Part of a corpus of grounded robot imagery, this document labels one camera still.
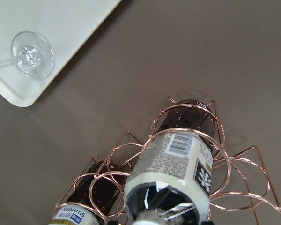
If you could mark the copper wire bottle basket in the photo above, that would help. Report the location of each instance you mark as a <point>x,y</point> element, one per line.
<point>241,189</point>

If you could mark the tea bottle white cap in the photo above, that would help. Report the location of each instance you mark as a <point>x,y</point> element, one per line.
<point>171,182</point>

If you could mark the cream serving tray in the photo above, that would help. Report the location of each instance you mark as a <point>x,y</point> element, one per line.
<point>67,24</point>

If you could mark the clear wine glass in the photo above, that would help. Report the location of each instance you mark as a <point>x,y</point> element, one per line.
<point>32,54</point>

